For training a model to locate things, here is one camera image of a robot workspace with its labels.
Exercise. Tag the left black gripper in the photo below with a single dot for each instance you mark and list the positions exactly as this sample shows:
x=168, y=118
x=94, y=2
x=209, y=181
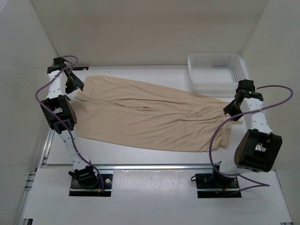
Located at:
x=77, y=84

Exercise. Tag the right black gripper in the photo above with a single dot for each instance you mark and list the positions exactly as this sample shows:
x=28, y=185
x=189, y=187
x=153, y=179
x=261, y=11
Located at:
x=228, y=109

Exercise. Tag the beige trousers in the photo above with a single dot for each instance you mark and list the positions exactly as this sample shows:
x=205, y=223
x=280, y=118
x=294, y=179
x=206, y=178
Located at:
x=148, y=116

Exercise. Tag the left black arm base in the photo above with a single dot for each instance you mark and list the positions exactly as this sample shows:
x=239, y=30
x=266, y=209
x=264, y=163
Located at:
x=95, y=189

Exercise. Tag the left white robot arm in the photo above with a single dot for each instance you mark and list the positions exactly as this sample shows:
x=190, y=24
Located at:
x=62, y=119

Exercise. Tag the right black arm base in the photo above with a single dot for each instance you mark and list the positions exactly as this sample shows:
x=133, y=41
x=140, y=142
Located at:
x=214, y=185

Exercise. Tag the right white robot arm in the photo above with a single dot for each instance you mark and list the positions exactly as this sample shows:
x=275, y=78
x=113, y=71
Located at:
x=259, y=147

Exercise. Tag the white plastic basket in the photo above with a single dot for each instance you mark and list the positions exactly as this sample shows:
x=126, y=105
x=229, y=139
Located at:
x=216, y=72

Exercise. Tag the black corner bracket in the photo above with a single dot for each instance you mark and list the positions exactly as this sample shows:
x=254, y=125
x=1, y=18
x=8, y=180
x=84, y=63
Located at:
x=80, y=68

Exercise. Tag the aluminium rail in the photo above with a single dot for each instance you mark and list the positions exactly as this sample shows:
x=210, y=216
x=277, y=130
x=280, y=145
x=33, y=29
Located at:
x=151, y=195

